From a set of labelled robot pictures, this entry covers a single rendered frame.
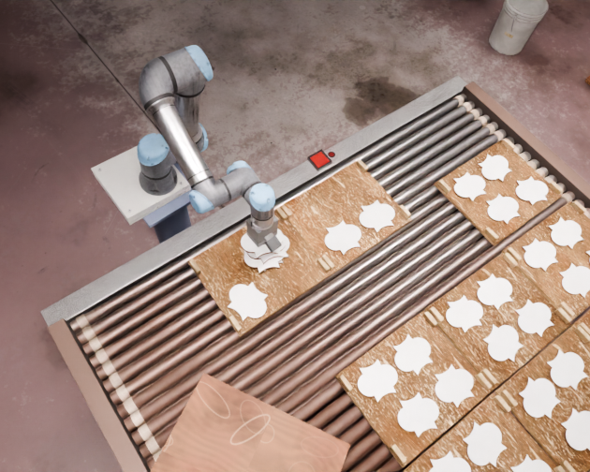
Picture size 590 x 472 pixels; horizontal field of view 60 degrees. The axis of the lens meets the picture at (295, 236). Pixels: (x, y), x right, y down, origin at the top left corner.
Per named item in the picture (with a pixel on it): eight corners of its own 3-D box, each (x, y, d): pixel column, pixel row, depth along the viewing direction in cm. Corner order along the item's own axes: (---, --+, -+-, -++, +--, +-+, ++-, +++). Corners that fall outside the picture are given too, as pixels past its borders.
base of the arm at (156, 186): (131, 176, 208) (127, 161, 199) (164, 158, 214) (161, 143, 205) (153, 201, 204) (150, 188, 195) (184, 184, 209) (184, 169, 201)
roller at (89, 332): (78, 335, 181) (73, 331, 177) (465, 105, 243) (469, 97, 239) (84, 346, 180) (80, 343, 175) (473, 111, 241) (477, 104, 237)
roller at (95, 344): (84, 346, 180) (80, 343, 175) (473, 111, 241) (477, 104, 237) (90, 359, 178) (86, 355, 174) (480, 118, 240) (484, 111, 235)
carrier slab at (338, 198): (277, 209, 205) (277, 206, 204) (356, 161, 218) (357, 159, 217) (331, 274, 193) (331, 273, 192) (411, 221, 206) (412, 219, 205)
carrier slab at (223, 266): (187, 262, 192) (186, 260, 191) (276, 209, 205) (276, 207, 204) (240, 337, 180) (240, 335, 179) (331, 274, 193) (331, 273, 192)
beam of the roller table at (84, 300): (46, 317, 186) (39, 311, 180) (453, 83, 252) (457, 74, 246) (55, 335, 183) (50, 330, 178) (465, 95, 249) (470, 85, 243)
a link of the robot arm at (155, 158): (134, 160, 200) (128, 139, 188) (166, 147, 205) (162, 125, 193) (149, 183, 196) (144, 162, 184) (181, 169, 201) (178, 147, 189)
